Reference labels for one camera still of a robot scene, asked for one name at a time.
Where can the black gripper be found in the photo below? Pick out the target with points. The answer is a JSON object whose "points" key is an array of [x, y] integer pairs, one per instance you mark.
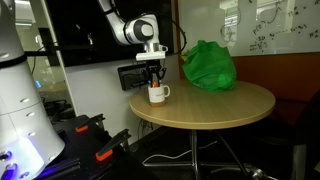
{"points": [[154, 65]]}

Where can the orange marker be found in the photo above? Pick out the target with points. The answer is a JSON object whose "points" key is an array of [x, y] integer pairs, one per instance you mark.
{"points": [[155, 84]]}

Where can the white ceramic mug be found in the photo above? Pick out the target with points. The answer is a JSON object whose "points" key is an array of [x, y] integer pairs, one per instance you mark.
{"points": [[157, 95]]}

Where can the green plastic bag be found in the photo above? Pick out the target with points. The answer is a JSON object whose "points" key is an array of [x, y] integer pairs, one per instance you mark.
{"points": [[210, 68]]}

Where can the black clamp with orange tip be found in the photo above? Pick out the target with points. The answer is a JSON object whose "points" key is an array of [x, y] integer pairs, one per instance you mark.
{"points": [[110, 146], [88, 123]]}

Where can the metal table base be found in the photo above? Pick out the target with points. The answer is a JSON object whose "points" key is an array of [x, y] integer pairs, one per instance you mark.
{"points": [[194, 150]]}

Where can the whiteboard with writing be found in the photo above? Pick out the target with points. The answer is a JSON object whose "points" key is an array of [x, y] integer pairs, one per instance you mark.
{"points": [[260, 26]]}

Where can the orange upholstered bench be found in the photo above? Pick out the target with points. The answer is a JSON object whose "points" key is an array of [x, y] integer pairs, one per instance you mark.
{"points": [[280, 73]]}

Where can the black wall outlet box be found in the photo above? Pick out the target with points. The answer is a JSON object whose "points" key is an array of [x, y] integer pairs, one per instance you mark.
{"points": [[133, 77]]}

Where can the white wrist mount plate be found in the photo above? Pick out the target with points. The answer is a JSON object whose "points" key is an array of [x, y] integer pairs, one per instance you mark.
{"points": [[151, 55]]}

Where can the large black wall screen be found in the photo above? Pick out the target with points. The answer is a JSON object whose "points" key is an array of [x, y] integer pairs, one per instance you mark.
{"points": [[83, 30]]}

